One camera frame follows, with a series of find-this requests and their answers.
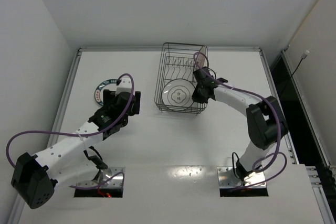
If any green rimmed plate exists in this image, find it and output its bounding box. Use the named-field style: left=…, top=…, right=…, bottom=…
left=94, top=79, right=121, bottom=107

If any white plate grey rim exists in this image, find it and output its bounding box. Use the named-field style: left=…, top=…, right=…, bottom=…
left=161, top=79, right=195, bottom=111

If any orange sunburst pattern plate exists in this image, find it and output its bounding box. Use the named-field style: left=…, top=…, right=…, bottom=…
left=195, top=46, right=207, bottom=69

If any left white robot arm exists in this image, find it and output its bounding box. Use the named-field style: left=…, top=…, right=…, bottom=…
left=11, top=90, right=141, bottom=209

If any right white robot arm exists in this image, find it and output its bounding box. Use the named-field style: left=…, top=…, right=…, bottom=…
left=192, top=67, right=289, bottom=180

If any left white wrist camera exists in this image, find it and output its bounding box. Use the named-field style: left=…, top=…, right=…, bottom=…
left=115, top=78, right=133, bottom=95

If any grey wire dish rack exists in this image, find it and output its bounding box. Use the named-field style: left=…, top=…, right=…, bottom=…
left=154, top=42, right=208, bottom=114

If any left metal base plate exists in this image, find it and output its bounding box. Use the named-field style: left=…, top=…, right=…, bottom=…
left=72, top=167, right=125, bottom=190

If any metal base plate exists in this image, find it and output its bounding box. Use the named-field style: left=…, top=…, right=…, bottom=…
left=217, top=167, right=267, bottom=189
left=72, top=167, right=125, bottom=190

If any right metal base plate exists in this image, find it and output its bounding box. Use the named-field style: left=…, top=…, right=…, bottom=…
left=217, top=167, right=267, bottom=189

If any black wall cable white plug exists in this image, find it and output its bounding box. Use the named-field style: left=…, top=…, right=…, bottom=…
left=291, top=50, right=310, bottom=77

